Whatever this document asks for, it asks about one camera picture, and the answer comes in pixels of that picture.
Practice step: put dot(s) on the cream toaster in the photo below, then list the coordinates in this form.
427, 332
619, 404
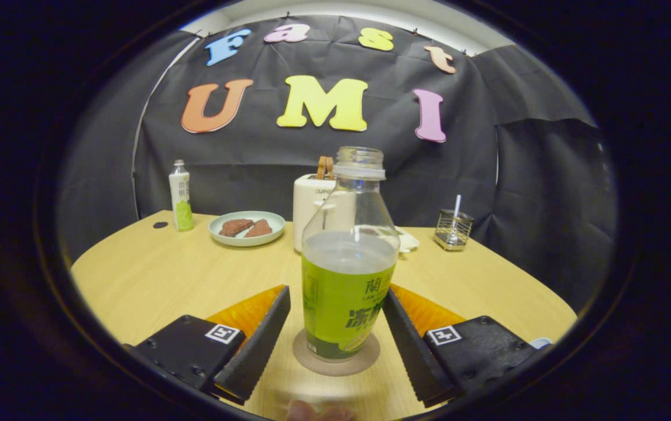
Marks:
309, 204

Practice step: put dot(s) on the brown food piece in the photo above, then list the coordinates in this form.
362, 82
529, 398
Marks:
234, 227
260, 229

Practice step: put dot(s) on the pale green plate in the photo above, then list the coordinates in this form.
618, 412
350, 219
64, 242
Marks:
247, 240

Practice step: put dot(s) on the small white green bottle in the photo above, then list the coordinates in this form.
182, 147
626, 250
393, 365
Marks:
181, 196

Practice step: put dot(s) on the white divided snack tray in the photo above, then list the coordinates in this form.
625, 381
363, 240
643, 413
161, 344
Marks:
409, 240

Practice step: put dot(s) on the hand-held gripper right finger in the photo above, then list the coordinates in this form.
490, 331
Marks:
414, 351

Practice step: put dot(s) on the green label juice bottle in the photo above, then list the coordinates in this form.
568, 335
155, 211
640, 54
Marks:
347, 292

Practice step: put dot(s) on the brown bread slice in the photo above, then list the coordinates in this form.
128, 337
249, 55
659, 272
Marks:
324, 168

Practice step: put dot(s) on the round brown coaster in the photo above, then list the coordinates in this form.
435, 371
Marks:
365, 362

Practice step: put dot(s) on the wooden table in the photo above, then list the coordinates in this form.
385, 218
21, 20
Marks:
154, 275

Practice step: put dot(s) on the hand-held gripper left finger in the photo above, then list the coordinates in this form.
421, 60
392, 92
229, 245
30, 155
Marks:
256, 348

